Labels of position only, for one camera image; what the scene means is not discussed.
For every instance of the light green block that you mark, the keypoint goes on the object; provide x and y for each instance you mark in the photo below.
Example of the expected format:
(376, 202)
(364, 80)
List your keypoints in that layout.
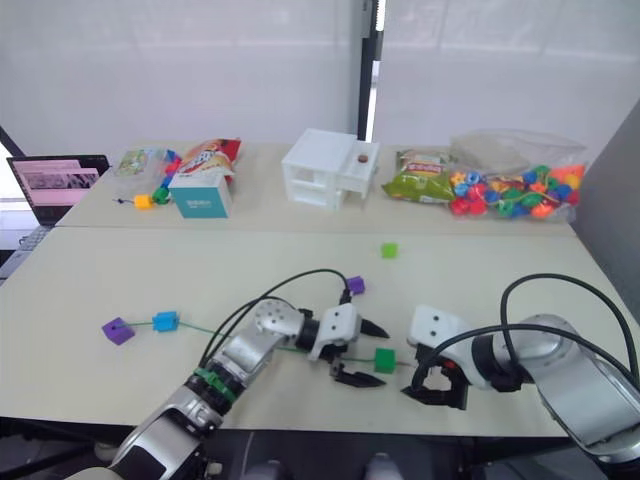
(389, 250)

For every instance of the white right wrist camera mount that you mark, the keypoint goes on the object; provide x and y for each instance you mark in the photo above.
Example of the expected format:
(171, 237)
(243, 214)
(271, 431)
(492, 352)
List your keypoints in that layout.
(434, 325)

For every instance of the clear bag of coloured beads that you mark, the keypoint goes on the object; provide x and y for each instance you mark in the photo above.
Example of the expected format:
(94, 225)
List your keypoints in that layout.
(520, 187)

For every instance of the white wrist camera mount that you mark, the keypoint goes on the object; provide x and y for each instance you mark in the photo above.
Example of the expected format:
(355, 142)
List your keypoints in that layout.
(434, 325)
(340, 324)

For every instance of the green lace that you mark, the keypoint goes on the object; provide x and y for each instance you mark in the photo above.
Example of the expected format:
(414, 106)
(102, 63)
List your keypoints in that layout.
(200, 329)

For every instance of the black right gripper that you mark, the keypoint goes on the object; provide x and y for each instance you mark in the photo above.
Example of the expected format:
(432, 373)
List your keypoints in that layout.
(450, 392)

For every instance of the yellow block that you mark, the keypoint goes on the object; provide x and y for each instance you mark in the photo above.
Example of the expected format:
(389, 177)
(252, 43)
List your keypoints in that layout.
(143, 201)

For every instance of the white model house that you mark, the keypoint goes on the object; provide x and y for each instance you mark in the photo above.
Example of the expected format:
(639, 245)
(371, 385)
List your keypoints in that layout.
(322, 172)

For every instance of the blue block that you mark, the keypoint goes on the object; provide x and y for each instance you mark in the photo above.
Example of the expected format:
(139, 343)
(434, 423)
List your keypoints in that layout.
(165, 321)

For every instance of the open laptop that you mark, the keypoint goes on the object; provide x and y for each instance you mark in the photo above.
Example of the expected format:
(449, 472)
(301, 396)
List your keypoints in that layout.
(57, 182)

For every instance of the dark blue lace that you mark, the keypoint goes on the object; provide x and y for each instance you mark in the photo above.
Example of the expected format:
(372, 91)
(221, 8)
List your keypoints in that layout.
(123, 201)

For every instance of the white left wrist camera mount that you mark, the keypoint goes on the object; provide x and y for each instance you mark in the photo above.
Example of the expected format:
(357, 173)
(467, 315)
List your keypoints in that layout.
(340, 324)

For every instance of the brown round piece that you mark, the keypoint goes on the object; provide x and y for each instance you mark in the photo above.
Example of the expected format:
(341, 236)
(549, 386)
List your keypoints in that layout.
(362, 159)

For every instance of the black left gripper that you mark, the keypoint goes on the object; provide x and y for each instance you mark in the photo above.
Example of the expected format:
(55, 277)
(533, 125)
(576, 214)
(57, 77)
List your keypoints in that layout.
(331, 353)

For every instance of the grey partition panel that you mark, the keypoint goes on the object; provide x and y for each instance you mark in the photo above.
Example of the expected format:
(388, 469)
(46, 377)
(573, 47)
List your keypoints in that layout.
(612, 200)

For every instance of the dark green block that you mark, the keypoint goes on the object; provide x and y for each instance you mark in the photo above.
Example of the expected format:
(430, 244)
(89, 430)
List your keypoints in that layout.
(385, 360)

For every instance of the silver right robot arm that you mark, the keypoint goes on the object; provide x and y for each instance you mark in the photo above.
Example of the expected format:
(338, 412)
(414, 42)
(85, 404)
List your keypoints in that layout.
(565, 370)

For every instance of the black upright pole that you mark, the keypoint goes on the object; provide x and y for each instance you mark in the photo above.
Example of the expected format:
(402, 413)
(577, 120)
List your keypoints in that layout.
(370, 70)

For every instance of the red snack bag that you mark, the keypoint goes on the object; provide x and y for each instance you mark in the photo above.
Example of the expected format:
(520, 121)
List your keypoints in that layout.
(210, 157)

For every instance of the teal and white box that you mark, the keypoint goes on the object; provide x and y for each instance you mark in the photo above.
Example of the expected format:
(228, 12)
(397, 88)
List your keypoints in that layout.
(201, 199)

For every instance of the green snack bag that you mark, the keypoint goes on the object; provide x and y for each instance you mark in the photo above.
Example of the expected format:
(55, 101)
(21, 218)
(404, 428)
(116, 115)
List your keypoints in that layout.
(422, 176)

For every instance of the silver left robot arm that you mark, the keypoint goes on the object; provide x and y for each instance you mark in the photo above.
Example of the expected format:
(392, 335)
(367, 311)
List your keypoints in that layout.
(250, 346)

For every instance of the clear bag of toys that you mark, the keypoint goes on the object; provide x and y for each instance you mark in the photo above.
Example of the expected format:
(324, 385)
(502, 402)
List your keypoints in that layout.
(142, 162)

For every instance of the green bead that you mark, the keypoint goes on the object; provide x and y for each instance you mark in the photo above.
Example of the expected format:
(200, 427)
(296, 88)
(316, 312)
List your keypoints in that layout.
(161, 195)

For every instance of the purple block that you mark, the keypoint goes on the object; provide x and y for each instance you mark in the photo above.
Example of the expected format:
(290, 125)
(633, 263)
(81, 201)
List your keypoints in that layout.
(118, 330)
(356, 285)

